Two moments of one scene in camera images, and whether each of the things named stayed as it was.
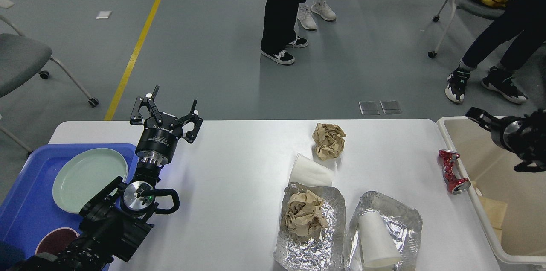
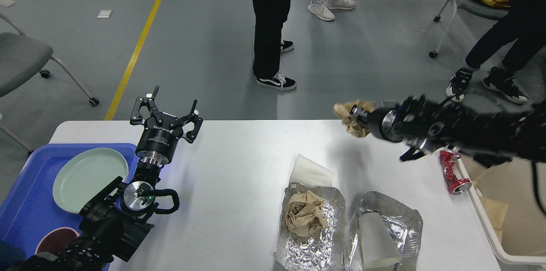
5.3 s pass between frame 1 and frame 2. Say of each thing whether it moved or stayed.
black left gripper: stayed
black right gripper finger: moved
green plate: stayed
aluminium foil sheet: stayed
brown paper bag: stayed
